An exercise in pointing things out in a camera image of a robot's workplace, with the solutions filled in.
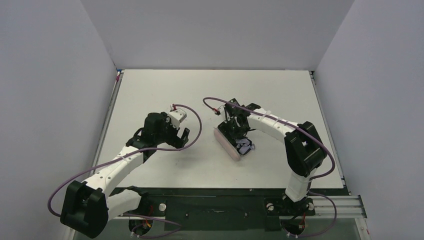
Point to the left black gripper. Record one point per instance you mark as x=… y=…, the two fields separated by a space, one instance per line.
x=175 y=134

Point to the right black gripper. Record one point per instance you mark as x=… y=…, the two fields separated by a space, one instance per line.
x=234 y=126

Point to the lavender folding umbrella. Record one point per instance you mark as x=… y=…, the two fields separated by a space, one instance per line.
x=244 y=150

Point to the pink umbrella case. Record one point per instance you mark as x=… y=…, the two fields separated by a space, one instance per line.
x=226 y=145

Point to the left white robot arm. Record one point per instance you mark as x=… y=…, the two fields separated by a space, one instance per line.
x=88 y=205

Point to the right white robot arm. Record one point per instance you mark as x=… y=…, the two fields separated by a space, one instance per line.
x=303 y=146

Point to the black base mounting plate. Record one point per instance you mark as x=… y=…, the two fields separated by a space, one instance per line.
x=225 y=209

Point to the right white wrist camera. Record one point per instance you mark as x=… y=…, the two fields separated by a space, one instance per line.
x=220 y=111

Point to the aluminium extrusion rail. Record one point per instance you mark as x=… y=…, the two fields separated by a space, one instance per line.
x=203 y=163

